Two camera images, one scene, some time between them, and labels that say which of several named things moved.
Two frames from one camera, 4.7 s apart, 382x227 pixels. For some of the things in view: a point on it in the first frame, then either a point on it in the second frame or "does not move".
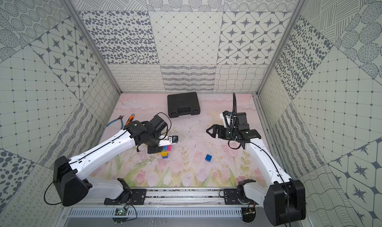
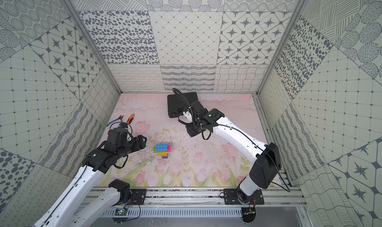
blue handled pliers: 120,117 does not move
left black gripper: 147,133 → 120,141
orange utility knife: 130,119 does not move
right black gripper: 215,128 → 190,131
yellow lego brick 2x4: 164,154 does not move
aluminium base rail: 178,197 does not move
